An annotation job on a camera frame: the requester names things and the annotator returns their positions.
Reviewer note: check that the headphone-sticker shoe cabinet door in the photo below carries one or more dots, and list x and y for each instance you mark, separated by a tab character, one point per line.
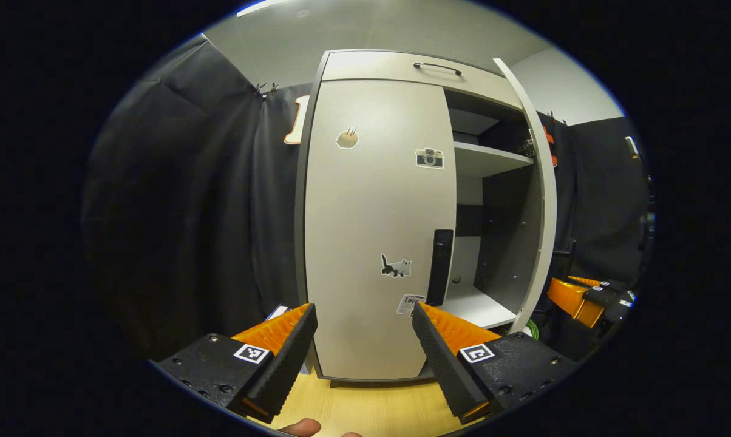
541	200

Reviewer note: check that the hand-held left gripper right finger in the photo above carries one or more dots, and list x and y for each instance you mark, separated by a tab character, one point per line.
444	358

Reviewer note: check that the camera-sticker shoe cabinet door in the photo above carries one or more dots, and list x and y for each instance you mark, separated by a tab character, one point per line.
371	230

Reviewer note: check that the green striped ball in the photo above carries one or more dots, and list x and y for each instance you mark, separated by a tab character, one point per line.
532	329

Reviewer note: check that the grey double-door shoe cabinet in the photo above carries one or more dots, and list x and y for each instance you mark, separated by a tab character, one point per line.
499	243

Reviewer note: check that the ceiling light strip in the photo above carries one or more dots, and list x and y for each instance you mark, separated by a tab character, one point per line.
259	7

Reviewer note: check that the black backdrop cloth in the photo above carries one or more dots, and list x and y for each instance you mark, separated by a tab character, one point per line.
171	212

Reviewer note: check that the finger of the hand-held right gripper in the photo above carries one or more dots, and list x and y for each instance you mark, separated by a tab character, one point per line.
611	284
596	295

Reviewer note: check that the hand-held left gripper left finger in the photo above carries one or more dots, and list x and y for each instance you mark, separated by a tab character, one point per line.
286	358

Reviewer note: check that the white and purple box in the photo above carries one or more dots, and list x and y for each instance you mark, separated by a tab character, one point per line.
277	312

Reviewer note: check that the white cabinet drawer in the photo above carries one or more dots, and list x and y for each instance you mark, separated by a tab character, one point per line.
390	65

